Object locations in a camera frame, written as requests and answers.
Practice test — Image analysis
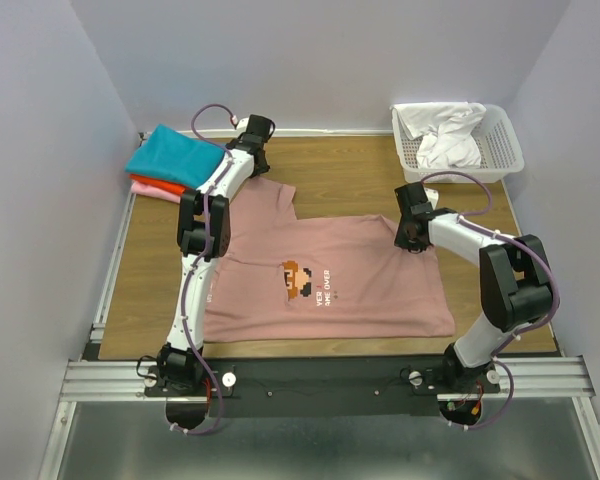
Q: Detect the aluminium left side rail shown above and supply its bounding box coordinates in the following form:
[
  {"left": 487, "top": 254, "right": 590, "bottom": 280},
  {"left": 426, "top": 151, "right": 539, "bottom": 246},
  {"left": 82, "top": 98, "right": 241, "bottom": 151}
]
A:
[{"left": 81, "top": 192, "right": 135, "bottom": 361}]

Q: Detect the aluminium extrusion rail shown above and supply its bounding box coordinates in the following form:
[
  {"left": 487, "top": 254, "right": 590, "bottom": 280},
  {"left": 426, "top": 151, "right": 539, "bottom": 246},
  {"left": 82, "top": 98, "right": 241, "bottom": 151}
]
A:
[{"left": 60, "top": 357, "right": 595, "bottom": 402}]

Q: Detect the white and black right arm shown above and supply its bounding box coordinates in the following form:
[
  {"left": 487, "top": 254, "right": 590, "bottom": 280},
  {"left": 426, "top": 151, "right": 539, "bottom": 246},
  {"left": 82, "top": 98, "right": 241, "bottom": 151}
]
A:
[{"left": 394, "top": 182, "right": 560, "bottom": 390}]

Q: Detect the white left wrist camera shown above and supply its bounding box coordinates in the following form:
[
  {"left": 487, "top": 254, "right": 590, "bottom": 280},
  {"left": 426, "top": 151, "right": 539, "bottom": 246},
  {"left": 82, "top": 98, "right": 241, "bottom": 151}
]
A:
[{"left": 230, "top": 115, "right": 249, "bottom": 132}]

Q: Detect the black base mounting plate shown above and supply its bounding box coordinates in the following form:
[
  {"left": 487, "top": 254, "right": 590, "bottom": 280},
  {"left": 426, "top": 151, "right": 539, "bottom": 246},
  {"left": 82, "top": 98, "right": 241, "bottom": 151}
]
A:
[{"left": 136, "top": 355, "right": 500, "bottom": 423}]

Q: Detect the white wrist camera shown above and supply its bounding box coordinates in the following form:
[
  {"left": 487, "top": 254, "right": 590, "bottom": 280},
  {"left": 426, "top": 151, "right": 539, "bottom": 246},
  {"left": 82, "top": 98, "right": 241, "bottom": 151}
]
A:
[
  {"left": 230, "top": 115, "right": 249, "bottom": 132},
  {"left": 424, "top": 187, "right": 439, "bottom": 209}
]

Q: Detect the white crumpled t-shirt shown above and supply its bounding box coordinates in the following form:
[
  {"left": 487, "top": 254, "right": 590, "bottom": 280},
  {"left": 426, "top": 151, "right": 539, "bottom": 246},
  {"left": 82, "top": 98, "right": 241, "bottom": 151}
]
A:
[{"left": 391, "top": 102, "right": 486, "bottom": 170}]

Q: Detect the folded light pink t-shirt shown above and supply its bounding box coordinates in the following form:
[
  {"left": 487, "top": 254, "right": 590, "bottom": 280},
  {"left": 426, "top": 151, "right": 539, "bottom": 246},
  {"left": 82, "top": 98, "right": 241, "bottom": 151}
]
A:
[{"left": 131, "top": 180, "right": 180, "bottom": 204}]

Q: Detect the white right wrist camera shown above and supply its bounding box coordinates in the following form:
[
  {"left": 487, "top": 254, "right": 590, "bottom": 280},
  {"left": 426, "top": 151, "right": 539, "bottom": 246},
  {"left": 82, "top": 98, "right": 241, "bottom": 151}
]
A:
[{"left": 424, "top": 187, "right": 439, "bottom": 209}]

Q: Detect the folded orange t-shirt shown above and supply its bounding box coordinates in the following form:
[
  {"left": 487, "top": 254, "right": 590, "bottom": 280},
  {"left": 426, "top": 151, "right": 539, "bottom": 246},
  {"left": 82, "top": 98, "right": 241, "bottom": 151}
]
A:
[{"left": 129, "top": 174, "right": 187, "bottom": 196}]

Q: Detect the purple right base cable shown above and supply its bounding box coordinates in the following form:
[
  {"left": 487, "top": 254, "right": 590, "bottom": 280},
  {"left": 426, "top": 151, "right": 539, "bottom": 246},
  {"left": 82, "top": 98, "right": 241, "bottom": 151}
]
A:
[{"left": 447, "top": 363, "right": 517, "bottom": 432}]

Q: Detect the white perforated plastic basket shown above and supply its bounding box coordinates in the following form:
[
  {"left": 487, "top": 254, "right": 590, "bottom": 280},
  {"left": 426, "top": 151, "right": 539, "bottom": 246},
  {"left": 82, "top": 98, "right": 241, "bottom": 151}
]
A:
[{"left": 391, "top": 104, "right": 524, "bottom": 183}]

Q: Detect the dusty pink t-shirt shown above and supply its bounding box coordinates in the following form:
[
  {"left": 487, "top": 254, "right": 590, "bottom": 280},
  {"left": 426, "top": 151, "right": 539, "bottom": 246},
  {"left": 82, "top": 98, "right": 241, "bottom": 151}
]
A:
[{"left": 204, "top": 178, "right": 455, "bottom": 343}]

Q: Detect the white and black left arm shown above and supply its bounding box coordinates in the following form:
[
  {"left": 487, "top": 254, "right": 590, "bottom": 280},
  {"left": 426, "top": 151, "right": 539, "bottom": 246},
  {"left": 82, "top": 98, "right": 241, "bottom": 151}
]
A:
[{"left": 156, "top": 114, "right": 276, "bottom": 395}]

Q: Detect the folded teal t-shirt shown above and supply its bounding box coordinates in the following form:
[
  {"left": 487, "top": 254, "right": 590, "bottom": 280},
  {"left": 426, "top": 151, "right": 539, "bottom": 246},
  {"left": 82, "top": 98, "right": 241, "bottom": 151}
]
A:
[{"left": 125, "top": 124, "right": 225, "bottom": 188}]

